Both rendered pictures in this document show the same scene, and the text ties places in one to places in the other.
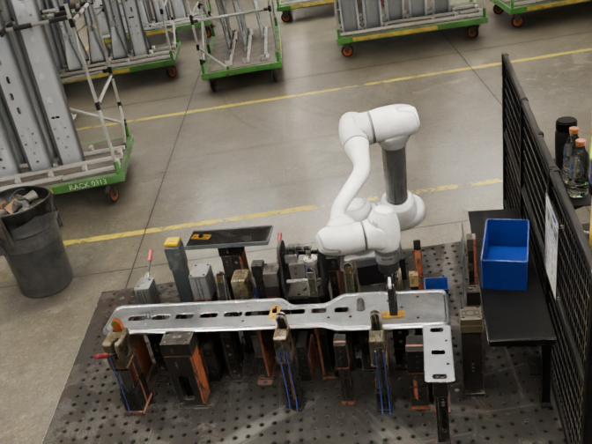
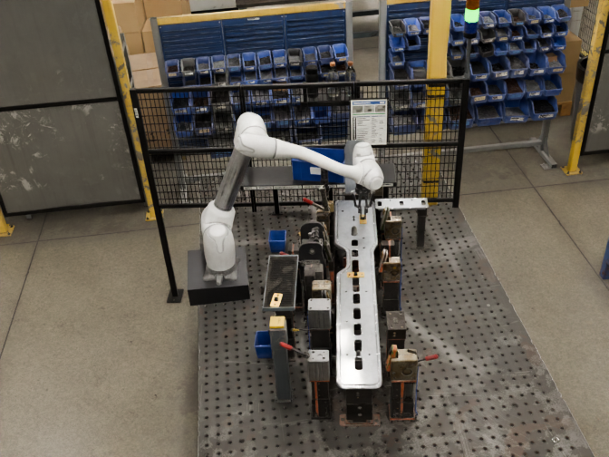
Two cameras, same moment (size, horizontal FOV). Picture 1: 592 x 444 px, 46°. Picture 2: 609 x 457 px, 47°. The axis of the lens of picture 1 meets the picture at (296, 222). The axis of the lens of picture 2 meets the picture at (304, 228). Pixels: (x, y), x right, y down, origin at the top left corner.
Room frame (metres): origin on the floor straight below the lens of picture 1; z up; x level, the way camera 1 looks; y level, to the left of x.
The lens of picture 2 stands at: (2.84, 2.73, 3.17)
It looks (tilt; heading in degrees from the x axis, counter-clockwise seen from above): 35 degrees down; 262
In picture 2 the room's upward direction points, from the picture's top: 4 degrees counter-clockwise
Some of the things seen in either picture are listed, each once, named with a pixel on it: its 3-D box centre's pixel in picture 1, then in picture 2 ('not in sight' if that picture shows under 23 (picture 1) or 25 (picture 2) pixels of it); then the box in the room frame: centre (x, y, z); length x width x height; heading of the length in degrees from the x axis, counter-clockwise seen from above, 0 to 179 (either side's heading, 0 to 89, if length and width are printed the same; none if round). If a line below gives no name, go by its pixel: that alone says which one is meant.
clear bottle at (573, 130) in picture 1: (573, 155); (333, 79); (2.07, -0.96, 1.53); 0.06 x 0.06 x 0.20
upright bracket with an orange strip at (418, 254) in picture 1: (420, 292); not in sight; (2.24, -0.44, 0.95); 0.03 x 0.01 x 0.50; 77
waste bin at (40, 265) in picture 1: (32, 242); not in sight; (4.45, 1.90, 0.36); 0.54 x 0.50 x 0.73; 176
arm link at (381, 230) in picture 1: (381, 227); (363, 158); (2.07, -0.29, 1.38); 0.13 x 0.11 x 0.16; 91
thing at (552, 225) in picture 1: (553, 246); (369, 121); (1.90, -0.83, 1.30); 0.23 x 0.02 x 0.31; 167
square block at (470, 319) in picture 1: (471, 351); (375, 209); (1.93, -0.55, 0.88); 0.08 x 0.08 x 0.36; 77
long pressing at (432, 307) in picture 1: (270, 314); (357, 278); (2.22, 0.17, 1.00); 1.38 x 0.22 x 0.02; 77
